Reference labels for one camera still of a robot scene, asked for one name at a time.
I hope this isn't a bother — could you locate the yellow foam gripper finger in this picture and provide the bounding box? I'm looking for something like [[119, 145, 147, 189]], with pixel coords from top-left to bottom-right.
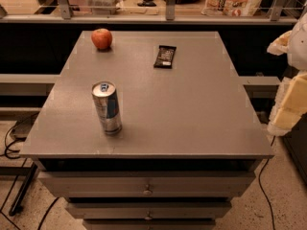
[[267, 31, 292, 56], [268, 73, 307, 136]]

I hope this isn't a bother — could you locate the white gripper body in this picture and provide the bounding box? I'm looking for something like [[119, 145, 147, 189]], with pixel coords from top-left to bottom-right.
[[287, 13, 307, 70]]

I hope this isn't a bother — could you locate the silver blue redbull can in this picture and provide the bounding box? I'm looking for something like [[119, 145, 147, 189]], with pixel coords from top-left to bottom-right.
[[91, 80, 122, 135]]

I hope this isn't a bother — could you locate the grey drawer cabinet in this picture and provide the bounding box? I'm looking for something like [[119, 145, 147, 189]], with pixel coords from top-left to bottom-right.
[[21, 32, 272, 230]]

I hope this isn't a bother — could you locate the dark chocolate bar wrapper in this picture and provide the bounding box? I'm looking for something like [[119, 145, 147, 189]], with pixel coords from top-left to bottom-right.
[[153, 45, 177, 69]]

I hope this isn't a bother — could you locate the top drawer knob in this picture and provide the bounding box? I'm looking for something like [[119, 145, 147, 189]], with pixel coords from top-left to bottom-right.
[[143, 185, 153, 196]]

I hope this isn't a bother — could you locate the drawer knob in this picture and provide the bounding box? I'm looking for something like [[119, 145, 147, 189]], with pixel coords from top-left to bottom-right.
[[144, 211, 153, 220], [143, 185, 153, 196]]

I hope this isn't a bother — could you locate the red apple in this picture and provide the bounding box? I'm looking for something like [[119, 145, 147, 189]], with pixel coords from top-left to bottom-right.
[[91, 29, 112, 50]]

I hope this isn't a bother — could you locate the grey metal railing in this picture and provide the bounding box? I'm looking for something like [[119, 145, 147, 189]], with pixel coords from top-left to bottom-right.
[[0, 0, 306, 24]]

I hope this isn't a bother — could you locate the black metal stand leg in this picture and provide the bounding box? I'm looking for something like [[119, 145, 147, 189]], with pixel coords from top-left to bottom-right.
[[9, 163, 37, 217]]

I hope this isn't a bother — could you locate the black cable right floor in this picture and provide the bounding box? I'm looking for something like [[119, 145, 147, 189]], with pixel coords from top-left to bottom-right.
[[257, 135, 277, 230]]

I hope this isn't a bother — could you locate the black cables left floor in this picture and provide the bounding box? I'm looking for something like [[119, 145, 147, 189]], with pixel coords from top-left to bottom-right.
[[0, 112, 61, 230]]

